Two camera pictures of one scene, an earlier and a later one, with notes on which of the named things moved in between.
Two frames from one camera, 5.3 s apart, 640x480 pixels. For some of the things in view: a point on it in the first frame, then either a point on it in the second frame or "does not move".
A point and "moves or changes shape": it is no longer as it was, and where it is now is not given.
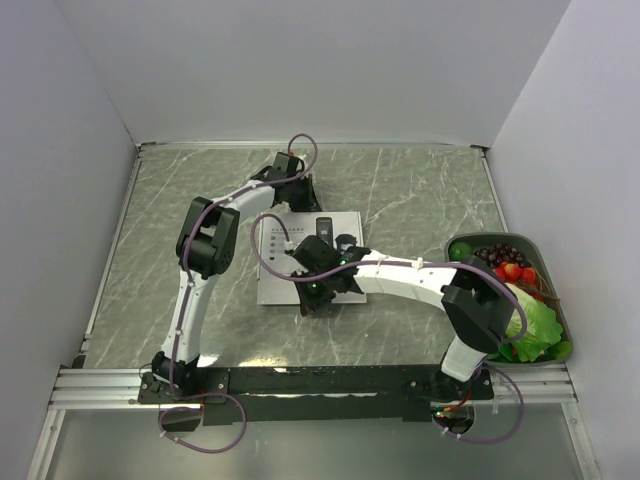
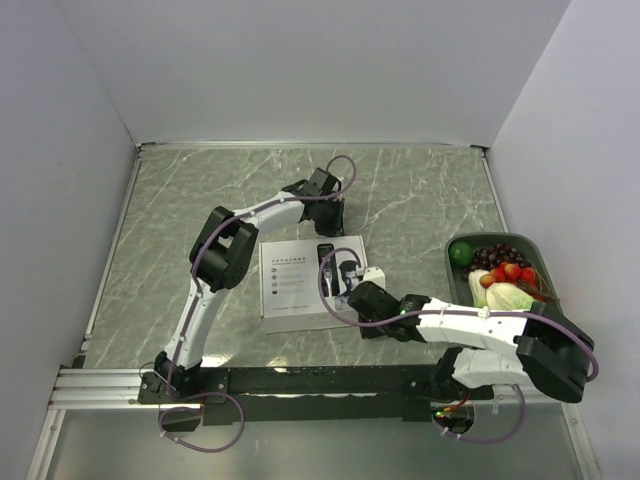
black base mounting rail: [314, 394] does not move
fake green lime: [460, 251] does not move
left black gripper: [311, 203] → [337, 228]
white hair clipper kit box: [327, 225] moves or changes shape
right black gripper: [309, 303] → [370, 331]
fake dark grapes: [501, 253] does not move
